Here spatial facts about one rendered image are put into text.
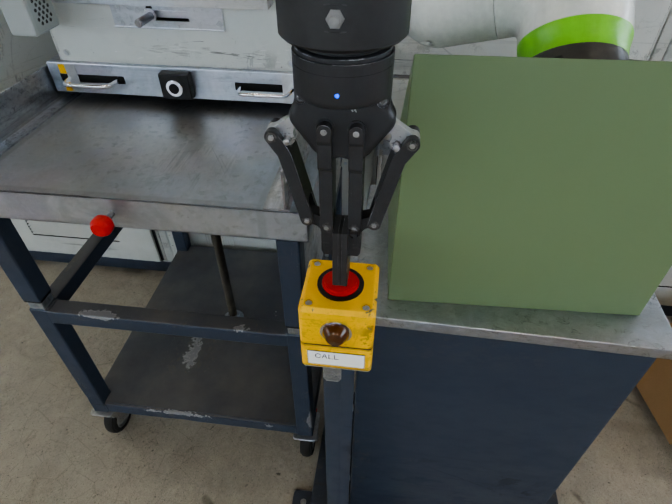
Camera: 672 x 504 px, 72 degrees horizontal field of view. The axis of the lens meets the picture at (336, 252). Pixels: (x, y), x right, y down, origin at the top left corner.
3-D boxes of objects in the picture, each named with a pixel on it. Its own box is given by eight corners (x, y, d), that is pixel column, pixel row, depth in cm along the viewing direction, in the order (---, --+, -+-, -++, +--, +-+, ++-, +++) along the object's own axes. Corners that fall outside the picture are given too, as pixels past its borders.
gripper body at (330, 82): (403, 24, 36) (394, 135, 42) (294, 20, 36) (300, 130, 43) (402, 59, 30) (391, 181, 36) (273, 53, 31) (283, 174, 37)
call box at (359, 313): (370, 374, 53) (375, 315, 46) (301, 367, 54) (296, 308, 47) (375, 320, 59) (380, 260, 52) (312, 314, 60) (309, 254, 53)
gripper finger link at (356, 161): (350, 104, 39) (367, 105, 38) (351, 213, 46) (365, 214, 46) (345, 127, 36) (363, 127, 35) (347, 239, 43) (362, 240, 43)
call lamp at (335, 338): (350, 353, 49) (351, 333, 46) (318, 350, 49) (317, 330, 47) (351, 343, 50) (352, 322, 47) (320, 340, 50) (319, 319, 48)
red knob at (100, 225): (111, 240, 70) (104, 223, 68) (91, 238, 71) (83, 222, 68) (125, 222, 74) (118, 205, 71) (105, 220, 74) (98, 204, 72)
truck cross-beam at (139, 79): (315, 105, 91) (314, 74, 87) (57, 91, 96) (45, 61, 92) (319, 95, 95) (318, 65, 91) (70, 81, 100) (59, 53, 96)
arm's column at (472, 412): (505, 416, 135) (600, 214, 87) (522, 537, 112) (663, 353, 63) (362, 397, 140) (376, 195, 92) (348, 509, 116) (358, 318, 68)
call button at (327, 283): (357, 306, 49) (357, 295, 48) (319, 302, 49) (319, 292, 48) (360, 279, 52) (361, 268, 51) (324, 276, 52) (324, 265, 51)
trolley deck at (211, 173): (309, 242, 72) (307, 211, 68) (-60, 213, 77) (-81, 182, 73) (351, 76, 122) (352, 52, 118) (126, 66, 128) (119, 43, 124)
